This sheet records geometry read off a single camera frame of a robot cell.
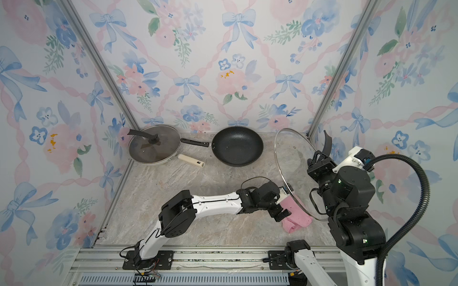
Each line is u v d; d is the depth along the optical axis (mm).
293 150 1139
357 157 428
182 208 563
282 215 716
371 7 686
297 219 818
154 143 1034
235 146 1137
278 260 731
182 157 973
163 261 735
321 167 457
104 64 871
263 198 639
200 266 733
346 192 352
